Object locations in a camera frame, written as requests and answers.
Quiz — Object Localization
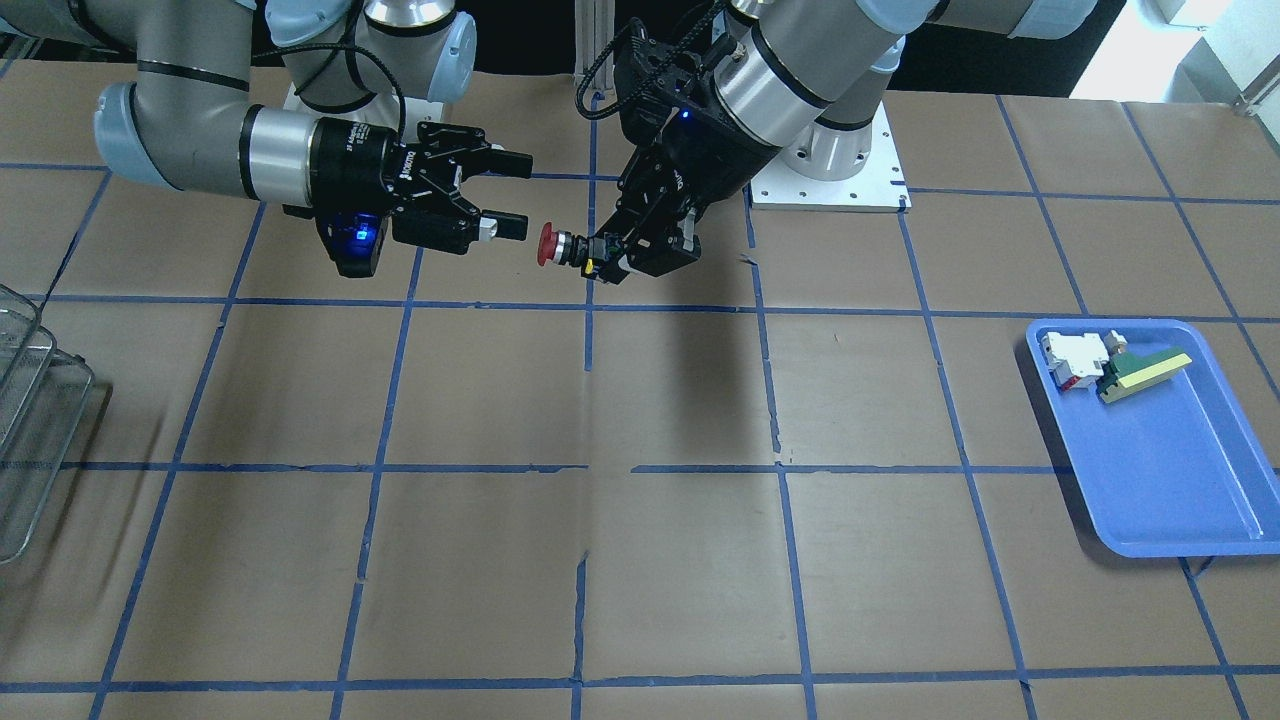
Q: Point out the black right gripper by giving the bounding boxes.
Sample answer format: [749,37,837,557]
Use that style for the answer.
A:
[310,118,534,251]

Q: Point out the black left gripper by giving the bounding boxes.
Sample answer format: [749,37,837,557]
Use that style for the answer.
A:
[585,100,780,284]

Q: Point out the red emergency stop button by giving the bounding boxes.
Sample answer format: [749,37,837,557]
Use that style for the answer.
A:
[536,222,608,279]

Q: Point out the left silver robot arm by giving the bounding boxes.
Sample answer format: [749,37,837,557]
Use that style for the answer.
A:
[538,1,1094,284]

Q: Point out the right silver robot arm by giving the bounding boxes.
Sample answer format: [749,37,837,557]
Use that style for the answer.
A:
[3,1,532,270]

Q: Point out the white electrical relay block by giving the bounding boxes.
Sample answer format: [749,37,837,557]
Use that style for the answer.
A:
[1039,331,1128,392]

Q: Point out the green yellow terminal block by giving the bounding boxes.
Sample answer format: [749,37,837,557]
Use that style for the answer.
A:
[1096,347,1193,404]

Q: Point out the blue plastic tray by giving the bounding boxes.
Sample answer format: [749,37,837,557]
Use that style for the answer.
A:
[1025,318,1279,559]

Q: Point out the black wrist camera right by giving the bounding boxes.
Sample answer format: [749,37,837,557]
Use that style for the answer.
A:
[315,210,390,279]

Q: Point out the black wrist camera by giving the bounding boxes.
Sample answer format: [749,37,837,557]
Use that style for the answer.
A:
[315,210,390,279]
[575,6,722,120]

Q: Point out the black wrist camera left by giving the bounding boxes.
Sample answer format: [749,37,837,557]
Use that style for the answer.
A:
[575,6,722,120]

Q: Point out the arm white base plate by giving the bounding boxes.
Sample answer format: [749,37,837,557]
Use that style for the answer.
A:
[749,106,911,213]

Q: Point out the wire mesh shelf basket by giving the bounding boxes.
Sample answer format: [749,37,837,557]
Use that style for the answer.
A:
[1,287,95,565]

